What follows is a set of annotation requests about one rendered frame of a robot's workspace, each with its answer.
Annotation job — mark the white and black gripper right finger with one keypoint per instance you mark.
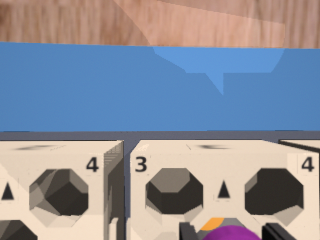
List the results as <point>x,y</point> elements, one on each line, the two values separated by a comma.
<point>274,231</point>

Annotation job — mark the blue bench mat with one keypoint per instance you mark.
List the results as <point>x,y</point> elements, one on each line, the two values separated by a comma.
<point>48,87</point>

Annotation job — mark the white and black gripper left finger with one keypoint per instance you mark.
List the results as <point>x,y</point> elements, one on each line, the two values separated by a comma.
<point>187,231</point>

